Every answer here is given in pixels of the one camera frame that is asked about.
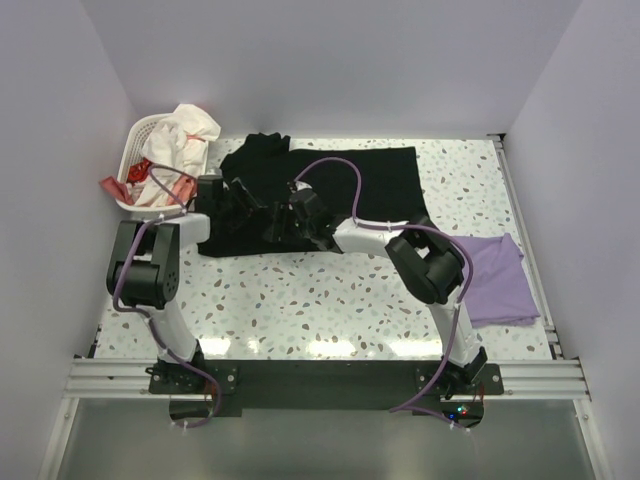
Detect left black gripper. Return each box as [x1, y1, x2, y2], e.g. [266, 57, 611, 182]
[217, 178, 265, 233]

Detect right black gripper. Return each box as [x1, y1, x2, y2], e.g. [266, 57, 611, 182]
[262, 201, 315, 245]

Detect black t shirt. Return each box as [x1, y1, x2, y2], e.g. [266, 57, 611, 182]
[196, 131, 432, 259]

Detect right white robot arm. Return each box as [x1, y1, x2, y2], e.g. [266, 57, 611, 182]
[264, 188, 487, 393]

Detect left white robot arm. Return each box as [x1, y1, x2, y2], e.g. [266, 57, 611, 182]
[106, 175, 265, 392]

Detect white t shirt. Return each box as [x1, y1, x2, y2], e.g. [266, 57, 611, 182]
[132, 104, 221, 208]

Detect pink red garment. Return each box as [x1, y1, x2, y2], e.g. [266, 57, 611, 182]
[99, 158, 197, 208]

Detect white laundry basket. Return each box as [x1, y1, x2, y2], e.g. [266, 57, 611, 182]
[114, 112, 179, 215]

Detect folded purple t shirt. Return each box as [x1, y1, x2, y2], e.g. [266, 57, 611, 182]
[456, 234, 540, 328]

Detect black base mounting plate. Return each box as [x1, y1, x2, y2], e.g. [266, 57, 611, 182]
[145, 358, 504, 427]

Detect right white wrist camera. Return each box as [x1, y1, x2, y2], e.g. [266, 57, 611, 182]
[287, 181, 311, 193]

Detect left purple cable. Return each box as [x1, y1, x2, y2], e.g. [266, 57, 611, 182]
[112, 163, 224, 416]

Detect aluminium frame rail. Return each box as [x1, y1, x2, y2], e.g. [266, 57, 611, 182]
[63, 358, 591, 400]

